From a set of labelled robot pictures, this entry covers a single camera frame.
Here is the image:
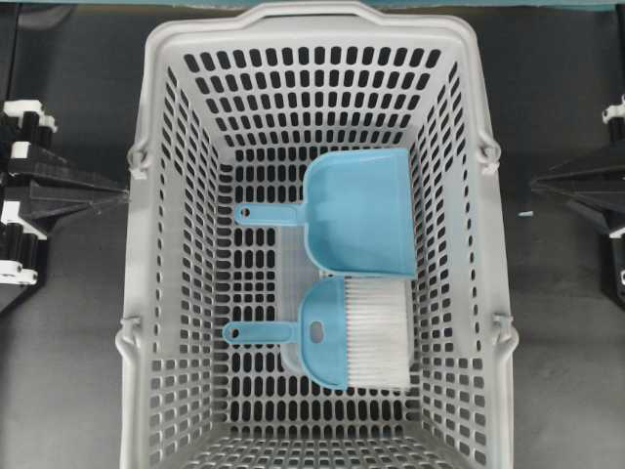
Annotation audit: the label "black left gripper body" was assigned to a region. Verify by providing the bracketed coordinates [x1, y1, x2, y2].
[1, 99, 58, 285]

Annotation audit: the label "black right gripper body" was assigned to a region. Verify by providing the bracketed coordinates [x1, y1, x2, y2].
[602, 96, 624, 299]

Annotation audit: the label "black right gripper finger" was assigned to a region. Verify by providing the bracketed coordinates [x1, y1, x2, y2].
[530, 158, 616, 230]

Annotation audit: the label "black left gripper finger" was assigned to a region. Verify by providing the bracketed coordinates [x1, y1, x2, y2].
[28, 162, 129, 230]

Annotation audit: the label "grey plastic shopping basket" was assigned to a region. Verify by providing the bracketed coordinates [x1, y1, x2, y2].
[115, 1, 519, 468]

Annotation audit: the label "blue hand brush white bristles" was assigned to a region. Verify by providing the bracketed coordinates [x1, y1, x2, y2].
[222, 277, 411, 391]

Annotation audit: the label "blue plastic dustpan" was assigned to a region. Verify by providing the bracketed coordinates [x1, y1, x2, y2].
[233, 148, 417, 278]

